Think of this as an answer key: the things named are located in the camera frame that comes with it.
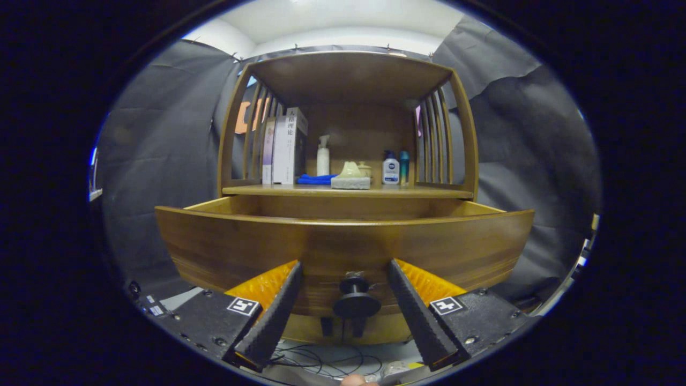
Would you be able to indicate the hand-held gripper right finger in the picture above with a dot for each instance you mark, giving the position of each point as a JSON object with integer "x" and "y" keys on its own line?
{"x": 418, "y": 316}

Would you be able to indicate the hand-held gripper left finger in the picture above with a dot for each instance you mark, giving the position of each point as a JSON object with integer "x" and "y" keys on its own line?
{"x": 273, "y": 321}

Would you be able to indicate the wooden drawer with black knob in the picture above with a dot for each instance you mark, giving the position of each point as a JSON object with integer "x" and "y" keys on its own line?
{"x": 343, "y": 246}

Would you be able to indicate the wooden cabinet door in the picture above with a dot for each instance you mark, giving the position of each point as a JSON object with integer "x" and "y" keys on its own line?
{"x": 386, "y": 329}
{"x": 308, "y": 329}

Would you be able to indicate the wooden countertop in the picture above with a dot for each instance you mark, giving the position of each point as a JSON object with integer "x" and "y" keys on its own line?
{"x": 418, "y": 191}

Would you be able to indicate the wooden cabinet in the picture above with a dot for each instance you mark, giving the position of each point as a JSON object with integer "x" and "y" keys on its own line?
{"x": 353, "y": 128}

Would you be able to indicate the black device box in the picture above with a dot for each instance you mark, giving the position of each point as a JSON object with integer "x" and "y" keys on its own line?
{"x": 158, "y": 309}

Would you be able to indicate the black controller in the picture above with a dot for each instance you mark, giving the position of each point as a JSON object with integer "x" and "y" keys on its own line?
{"x": 134, "y": 289}

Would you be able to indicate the white lotion bottle blue cap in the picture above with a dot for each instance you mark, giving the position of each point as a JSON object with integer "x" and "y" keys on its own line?
{"x": 390, "y": 172}

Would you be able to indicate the folded blue cloth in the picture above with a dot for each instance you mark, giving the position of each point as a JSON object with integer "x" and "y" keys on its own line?
{"x": 313, "y": 179}

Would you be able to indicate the teal slim bottle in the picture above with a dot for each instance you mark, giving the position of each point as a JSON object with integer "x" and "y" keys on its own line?
{"x": 404, "y": 169}

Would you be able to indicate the beige lidded tea cup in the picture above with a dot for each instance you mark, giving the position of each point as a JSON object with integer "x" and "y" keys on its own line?
{"x": 366, "y": 170}

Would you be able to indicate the white pump bottle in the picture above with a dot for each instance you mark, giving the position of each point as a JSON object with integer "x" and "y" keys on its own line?
{"x": 322, "y": 163}

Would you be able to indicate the thin purple book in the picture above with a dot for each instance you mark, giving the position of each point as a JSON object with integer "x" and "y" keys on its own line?
{"x": 268, "y": 155}

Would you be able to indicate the thick white book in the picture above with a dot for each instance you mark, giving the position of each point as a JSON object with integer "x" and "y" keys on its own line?
{"x": 286, "y": 155}

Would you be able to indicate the white stand with tray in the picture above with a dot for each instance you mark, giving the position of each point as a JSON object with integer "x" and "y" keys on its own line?
{"x": 95, "y": 194}

